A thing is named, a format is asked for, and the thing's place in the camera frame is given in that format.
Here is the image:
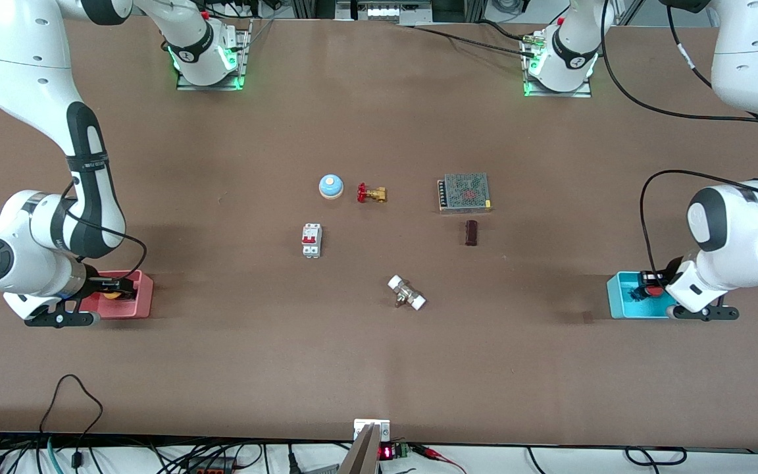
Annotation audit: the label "pink plastic bin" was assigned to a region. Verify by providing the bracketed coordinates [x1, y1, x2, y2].
[80, 270, 155, 320]

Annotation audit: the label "cyan plastic bin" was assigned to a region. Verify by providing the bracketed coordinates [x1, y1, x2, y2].
[607, 271, 679, 321]

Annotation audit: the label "white circuit breaker red switches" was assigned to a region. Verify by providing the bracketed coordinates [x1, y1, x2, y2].
[301, 223, 322, 259]

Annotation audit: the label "metal mesh power supply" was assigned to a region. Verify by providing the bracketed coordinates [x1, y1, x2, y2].
[437, 172, 493, 215]

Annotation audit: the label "white metal pipe fitting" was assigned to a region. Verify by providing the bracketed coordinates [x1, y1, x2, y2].
[387, 275, 427, 311]

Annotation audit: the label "red alligator clip lead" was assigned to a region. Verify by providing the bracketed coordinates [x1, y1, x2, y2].
[418, 446, 465, 474]

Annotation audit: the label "grey metal bar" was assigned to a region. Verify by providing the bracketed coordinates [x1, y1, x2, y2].
[338, 423, 381, 474]

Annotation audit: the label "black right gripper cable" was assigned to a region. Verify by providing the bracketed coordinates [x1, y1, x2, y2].
[63, 178, 149, 284]

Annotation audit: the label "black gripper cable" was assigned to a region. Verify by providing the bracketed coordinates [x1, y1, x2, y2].
[640, 170, 758, 277]
[63, 178, 149, 284]

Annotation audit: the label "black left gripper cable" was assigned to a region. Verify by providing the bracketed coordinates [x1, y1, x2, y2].
[640, 170, 758, 277]

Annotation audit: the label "black looped cable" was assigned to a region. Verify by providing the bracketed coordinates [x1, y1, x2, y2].
[38, 374, 105, 455]

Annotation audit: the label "teal cable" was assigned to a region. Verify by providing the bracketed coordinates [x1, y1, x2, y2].
[47, 436, 67, 474]

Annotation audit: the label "long black left arm cable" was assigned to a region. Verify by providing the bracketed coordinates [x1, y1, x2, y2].
[599, 0, 758, 142]

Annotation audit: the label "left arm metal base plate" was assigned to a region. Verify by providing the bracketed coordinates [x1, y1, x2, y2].
[522, 33, 594, 99]

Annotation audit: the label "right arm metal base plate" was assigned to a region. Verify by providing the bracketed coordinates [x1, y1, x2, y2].
[177, 18, 248, 92]

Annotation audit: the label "silver metal bracket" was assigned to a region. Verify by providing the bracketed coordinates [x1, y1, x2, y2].
[353, 418, 392, 443]

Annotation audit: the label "black cable on tabletop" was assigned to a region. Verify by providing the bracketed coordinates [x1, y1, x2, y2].
[405, 23, 538, 57]

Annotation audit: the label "silver metal frame fixture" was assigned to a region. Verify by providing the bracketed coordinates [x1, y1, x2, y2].
[336, 0, 432, 22]

